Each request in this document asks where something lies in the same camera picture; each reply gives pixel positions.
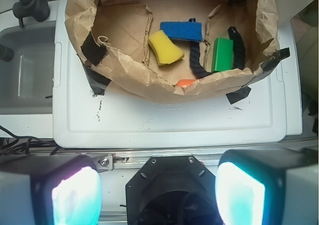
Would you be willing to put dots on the green block sponge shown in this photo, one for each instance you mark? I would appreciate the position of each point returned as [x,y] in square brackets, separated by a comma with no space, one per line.
[222,55]

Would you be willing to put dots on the aluminium rail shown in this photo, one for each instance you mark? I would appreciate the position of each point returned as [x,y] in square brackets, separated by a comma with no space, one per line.
[107,161]

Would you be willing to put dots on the brown paper bag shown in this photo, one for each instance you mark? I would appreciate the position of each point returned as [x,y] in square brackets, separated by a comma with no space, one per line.
[111,39]

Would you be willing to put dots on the dark grey faucet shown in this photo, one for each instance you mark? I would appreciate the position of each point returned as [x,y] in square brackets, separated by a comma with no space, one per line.
[37,9]

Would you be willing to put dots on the orange toy carrot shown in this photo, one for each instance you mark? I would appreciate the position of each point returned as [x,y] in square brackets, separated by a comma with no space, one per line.
[184,83]

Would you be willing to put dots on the white plastic bin lid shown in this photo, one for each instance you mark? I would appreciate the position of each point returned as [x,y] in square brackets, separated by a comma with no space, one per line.
[271,111]

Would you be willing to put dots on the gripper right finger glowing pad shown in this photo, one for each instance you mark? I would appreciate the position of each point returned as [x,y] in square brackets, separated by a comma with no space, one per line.
[268,187]

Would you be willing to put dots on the yellow sponge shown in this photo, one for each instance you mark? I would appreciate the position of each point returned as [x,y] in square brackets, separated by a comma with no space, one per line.
[166,52]

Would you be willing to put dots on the blue sponge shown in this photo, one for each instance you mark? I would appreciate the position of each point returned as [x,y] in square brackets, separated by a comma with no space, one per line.
[182,30]

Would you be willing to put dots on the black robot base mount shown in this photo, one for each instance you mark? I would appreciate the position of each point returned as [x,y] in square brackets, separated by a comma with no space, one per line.
[172,191]

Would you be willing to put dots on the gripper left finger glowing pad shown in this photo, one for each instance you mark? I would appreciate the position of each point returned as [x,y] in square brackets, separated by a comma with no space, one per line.
[49,190]

